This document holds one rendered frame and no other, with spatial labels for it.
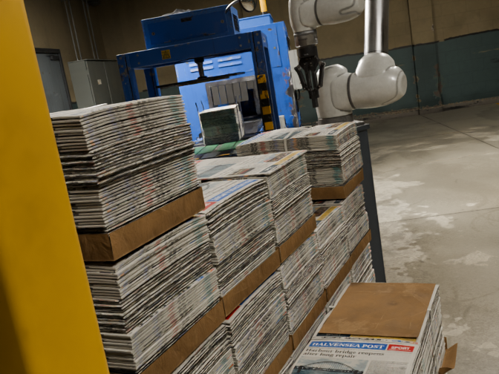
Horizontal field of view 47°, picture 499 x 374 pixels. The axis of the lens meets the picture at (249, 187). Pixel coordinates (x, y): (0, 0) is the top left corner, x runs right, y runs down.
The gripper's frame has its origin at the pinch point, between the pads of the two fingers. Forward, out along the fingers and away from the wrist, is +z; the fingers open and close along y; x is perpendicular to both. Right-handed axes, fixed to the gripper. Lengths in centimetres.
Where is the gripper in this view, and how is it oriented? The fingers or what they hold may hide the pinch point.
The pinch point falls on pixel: (314, 98)
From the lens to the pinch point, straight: 233.7
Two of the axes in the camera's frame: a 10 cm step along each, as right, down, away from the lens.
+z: 1.6, 9.7, 1.9
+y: 9.0, -0.6, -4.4
